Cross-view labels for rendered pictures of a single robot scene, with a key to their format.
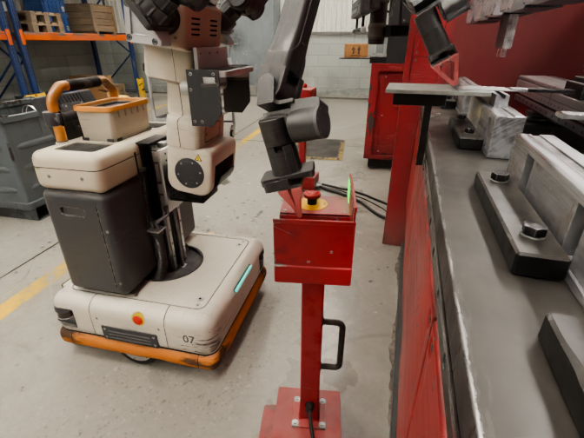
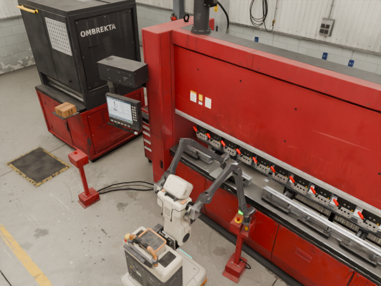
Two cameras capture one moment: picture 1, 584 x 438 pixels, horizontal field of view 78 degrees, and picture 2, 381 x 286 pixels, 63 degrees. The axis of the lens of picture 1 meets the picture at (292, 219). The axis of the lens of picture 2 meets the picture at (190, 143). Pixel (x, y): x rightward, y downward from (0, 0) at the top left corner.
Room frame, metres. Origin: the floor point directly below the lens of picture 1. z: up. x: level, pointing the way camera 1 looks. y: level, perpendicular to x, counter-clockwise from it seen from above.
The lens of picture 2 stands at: (0.24, 2.02, 3.17)
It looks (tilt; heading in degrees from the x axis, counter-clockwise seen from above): 35 degrees down; 297
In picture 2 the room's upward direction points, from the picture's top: 1 degrees clockwise
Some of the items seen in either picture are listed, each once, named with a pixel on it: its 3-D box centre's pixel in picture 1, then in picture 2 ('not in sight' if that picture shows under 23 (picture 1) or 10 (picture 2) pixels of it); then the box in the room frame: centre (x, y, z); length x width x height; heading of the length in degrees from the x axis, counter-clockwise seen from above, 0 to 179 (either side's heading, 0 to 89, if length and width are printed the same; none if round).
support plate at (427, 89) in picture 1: (434, 89); (223, 172); (1.09, -0.41, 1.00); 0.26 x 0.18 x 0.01; 73
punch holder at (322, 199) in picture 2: not in sight; (323, 193); (0.11, -0.27, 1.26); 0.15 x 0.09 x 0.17; 163
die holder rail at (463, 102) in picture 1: (462, 94); (195, 150); (1.57, -0.71, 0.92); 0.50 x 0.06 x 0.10; 163
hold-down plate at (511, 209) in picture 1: (509, 213); (275, 204); (0.48, -0.32, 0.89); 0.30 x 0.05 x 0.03; 163
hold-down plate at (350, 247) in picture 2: not in sight; (358, 252); (-0.29, -0.09, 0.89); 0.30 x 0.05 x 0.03; 163
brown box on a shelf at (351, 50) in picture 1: (355, 50); (64, 109); (3.54, -0.57, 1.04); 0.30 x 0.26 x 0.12; 167
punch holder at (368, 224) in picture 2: not in sight; (371, 218); (-0.27, -0.15, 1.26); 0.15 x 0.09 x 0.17; 163
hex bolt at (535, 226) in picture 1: (534, 229); not in sight; (0.39, -0.29, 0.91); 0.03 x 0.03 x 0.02
